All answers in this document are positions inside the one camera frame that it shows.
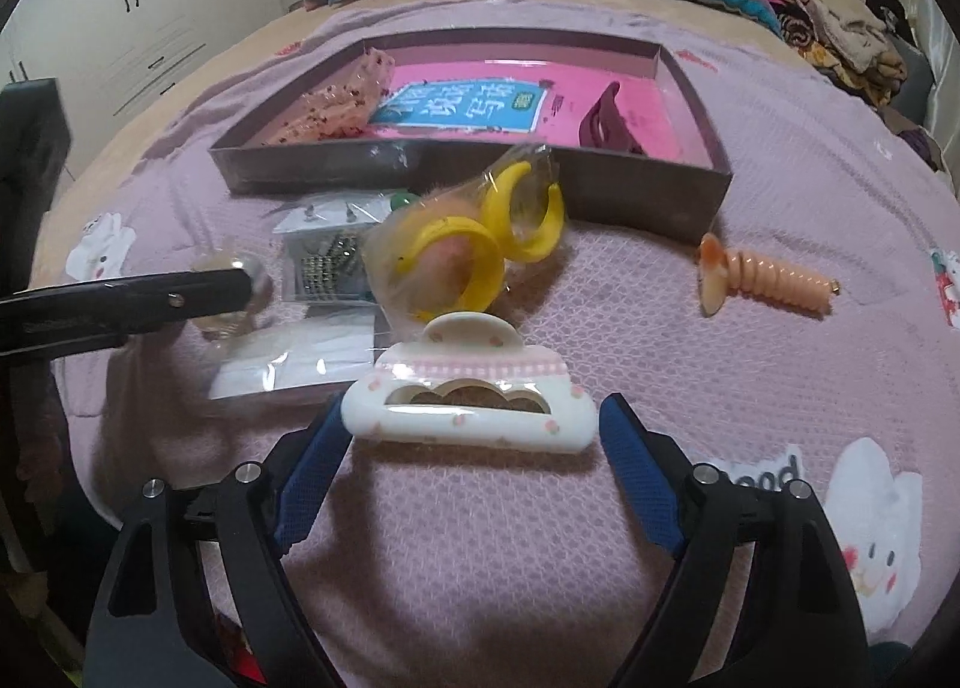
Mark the clear packet with white card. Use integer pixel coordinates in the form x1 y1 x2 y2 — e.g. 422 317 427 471
208 324 376 404

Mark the pink book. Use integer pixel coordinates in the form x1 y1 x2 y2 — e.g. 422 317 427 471
367 61 710 167

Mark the clear round ball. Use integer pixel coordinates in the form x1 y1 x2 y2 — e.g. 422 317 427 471
184 254 275 342

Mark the clear packet of dark beads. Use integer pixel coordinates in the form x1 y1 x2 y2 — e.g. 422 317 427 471
271 196 391 306

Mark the white wardrobe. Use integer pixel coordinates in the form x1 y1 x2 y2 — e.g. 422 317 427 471
0 0 331 156

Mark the white hair claw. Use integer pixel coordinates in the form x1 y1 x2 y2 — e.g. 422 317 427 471
341 311 595 454

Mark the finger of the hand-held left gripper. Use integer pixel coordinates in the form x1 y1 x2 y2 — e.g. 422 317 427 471
0 266 254 359

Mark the pile of clothes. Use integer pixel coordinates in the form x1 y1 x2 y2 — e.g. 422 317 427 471
720 0 938 134

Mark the dark shallow cardboard box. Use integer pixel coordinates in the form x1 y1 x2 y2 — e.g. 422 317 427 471
208 28 734 244

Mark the peach spiral hair tie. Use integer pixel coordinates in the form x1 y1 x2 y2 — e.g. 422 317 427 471
697 234 842 319

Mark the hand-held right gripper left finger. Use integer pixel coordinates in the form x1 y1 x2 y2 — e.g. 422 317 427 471
86 399 353 688

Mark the pink sequin pouch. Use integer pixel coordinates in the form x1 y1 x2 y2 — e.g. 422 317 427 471
259 49 396 147

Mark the magenta hair claw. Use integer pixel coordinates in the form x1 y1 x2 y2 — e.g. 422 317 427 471
576 82 647 156

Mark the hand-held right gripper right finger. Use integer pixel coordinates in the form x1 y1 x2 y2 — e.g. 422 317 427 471
598 391 875 688

